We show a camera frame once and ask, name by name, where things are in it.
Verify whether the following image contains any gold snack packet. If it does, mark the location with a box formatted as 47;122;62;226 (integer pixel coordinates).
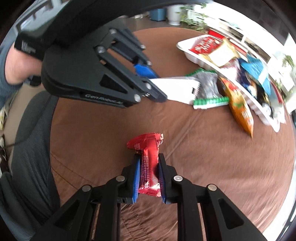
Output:
207;38;240;67

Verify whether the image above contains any white ribbed planter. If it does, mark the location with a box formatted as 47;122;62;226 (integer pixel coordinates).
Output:
167;4;183;26

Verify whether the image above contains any black snack packet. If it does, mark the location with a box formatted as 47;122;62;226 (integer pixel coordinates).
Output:
256;85;273;117

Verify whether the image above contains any pink cartoon snack bag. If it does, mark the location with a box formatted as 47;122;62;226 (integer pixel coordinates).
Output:
268;82;286;124

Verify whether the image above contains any white clear snack packet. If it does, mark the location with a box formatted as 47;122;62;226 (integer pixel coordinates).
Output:
151;77;201;105

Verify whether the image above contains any trailing pothos plant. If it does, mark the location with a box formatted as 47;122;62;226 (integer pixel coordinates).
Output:
180;4;208;32

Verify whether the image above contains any white plastic tray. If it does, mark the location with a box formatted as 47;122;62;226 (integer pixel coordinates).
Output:
176;34;280;133

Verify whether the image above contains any dark red snack packet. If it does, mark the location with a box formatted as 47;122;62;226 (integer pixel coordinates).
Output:
221;58;240;81

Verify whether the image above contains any left red storage box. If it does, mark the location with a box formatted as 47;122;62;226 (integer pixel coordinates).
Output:
208;29;227;40

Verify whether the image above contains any red Mylikes snack bag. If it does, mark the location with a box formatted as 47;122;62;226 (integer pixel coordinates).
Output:
190;36;222;54

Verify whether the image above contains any blue bread snack packet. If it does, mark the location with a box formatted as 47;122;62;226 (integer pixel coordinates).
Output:
239;69;257;99

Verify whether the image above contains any blue planter left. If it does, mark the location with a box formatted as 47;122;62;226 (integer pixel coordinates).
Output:
149;9;167;22

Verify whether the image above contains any white tv cabinet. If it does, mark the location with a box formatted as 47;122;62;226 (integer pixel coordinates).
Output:
207;14;295;94

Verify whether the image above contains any small red snack packet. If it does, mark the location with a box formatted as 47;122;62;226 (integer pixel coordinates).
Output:
126;133;164;197

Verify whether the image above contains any orange cartoon snack packet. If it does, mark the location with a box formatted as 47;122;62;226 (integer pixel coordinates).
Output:
220;78;254;138

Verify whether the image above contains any green sunflower seed packet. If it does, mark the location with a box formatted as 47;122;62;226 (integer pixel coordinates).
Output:
186;68;229;109

